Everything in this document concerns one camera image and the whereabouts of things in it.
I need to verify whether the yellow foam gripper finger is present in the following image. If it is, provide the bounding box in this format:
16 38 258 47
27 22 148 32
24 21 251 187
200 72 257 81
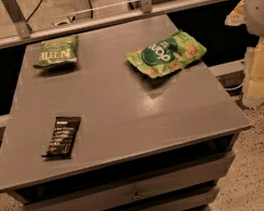
242 37 264 108
224 0 246 27

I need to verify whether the grey drawer cabinet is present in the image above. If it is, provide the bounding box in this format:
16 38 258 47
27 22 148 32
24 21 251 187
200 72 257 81
0 16 250 211

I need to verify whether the green popcorn snack bag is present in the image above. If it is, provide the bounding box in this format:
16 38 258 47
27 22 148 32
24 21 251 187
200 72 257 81
125 30 207 79

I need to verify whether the black rxbar chocolate bar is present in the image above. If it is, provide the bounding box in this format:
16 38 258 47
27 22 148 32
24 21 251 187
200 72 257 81
42 116 82 159

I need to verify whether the green kettle chips bag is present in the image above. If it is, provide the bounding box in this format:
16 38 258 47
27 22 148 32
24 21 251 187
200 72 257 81
34 35 78 69

